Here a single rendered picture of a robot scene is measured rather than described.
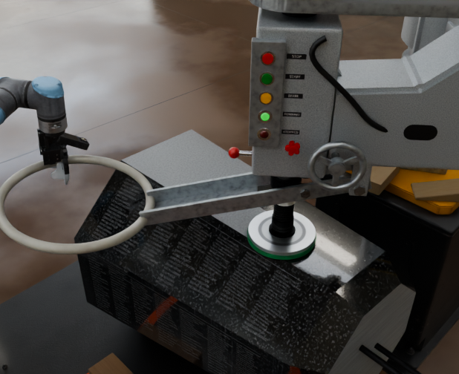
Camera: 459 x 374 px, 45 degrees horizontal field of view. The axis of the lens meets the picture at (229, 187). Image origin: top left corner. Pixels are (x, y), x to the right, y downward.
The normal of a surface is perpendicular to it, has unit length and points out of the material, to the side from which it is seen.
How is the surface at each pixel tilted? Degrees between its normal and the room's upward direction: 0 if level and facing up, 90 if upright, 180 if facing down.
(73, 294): 0
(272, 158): 90
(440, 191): 11
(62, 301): 0
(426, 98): 90
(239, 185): 90
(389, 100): 90
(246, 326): 45
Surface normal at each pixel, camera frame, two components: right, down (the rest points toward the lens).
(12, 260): 0.00, -0.82
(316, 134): -0.07, 0.58
